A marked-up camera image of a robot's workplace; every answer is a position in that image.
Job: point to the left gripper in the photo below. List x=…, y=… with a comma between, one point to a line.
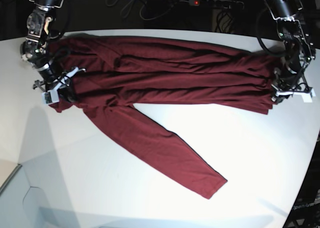
x=287, y=84

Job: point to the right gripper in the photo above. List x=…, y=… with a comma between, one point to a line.
x=61, y=82

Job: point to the dark red t-shirt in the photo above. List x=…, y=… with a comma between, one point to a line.
x=123, y=71

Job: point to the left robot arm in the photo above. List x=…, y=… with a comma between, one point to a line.
x=298, y=50

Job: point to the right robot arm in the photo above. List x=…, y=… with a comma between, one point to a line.
x=35, y=48

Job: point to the black power strip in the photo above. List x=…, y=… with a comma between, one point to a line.
x=219, y=4

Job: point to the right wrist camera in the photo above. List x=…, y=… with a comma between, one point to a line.
x=50, y=97

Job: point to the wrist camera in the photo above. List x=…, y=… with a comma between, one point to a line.
x=308, y=96
x=50, y=97

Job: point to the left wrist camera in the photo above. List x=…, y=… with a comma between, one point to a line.
x=308, y=96

